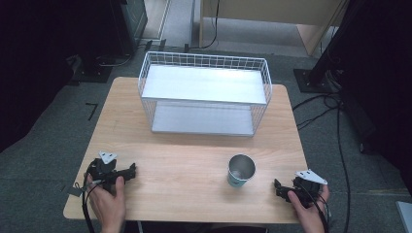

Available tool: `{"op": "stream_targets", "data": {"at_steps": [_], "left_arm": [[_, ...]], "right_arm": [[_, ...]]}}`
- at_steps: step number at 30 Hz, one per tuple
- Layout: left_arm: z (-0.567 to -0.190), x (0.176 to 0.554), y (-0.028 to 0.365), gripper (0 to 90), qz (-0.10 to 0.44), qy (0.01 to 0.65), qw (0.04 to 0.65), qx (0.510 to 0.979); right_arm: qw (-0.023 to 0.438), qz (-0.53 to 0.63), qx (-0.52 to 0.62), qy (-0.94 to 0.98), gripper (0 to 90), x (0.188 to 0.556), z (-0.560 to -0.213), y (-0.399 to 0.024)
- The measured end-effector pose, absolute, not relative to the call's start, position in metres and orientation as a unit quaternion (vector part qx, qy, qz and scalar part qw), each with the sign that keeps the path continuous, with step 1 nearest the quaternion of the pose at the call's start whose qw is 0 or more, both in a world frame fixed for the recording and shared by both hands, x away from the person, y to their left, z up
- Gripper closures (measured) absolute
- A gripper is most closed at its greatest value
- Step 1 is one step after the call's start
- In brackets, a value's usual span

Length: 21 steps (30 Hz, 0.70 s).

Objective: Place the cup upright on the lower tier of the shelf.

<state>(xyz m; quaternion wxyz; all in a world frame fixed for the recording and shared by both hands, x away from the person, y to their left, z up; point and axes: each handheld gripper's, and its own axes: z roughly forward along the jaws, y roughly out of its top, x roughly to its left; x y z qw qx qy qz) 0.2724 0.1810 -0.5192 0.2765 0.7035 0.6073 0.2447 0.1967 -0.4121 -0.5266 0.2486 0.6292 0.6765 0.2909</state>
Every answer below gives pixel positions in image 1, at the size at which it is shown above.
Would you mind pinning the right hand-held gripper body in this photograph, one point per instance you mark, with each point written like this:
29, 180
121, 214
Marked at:
307, 186

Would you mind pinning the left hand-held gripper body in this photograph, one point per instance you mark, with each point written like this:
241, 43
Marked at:
105, 170

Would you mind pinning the person's left hand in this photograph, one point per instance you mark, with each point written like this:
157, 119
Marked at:
108, 205

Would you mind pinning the dark equipment stand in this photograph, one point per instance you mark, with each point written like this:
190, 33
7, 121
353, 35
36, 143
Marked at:
97, 64

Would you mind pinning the light wooden cabinet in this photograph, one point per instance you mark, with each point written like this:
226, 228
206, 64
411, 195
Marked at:
268, 13

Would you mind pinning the person's right hand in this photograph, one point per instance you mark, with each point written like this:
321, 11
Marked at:
307, 215

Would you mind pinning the black curtain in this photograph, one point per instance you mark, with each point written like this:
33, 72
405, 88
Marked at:
29, 71

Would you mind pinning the black stand base plate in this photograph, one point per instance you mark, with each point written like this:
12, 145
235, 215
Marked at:
311, 81

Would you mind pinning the white panel corner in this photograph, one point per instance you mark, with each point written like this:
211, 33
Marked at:
405, 216

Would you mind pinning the grey metal cup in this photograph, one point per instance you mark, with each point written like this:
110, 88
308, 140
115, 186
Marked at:
241, 171

